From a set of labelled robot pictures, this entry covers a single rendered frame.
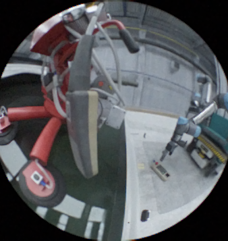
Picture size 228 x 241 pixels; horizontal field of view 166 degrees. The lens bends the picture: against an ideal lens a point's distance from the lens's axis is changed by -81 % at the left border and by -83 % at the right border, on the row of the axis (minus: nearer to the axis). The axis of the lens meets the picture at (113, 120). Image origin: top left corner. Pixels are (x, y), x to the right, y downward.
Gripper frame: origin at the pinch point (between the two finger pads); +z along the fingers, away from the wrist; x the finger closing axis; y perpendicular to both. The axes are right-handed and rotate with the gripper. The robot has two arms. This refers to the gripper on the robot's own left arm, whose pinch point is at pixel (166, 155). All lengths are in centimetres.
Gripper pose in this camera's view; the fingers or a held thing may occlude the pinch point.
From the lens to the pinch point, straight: 68.1
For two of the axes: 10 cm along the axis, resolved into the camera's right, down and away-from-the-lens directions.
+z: -1.0, 9.3, 3.5
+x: -9.3, 0.3, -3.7
